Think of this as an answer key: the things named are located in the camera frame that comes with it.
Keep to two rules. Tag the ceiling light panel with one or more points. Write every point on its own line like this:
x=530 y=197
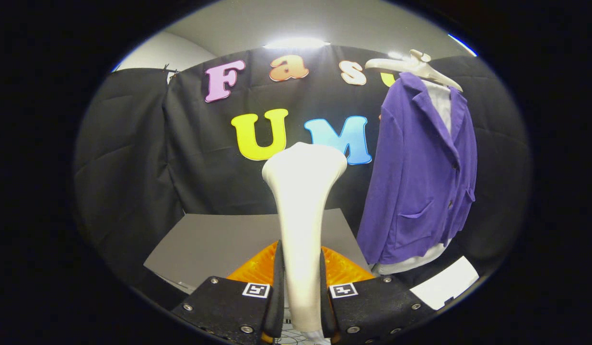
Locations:
x=296 y=43

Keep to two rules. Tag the grey cabinet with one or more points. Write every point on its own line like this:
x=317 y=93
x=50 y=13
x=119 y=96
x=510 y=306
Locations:
x=219 y=244

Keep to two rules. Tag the cream plastic clothes hanger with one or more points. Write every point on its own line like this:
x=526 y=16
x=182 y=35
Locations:
x=420 y=67

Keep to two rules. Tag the purple jacket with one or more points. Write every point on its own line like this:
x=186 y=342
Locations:
x=406 y=182

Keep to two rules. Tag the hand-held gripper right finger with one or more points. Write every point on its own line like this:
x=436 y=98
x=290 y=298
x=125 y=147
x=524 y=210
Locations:
x=326 y=306

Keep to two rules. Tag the white paper sheet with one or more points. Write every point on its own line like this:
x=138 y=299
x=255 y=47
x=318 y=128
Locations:
x=444 y=285

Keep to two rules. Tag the white shirt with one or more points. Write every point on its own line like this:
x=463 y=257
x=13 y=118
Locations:
x=442 y=103

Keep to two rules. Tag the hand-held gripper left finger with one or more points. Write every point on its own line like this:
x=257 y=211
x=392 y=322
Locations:
x=278 y=297

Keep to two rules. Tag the black backdrop cloth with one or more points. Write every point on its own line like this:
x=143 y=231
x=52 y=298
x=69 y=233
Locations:
x=204 y=172

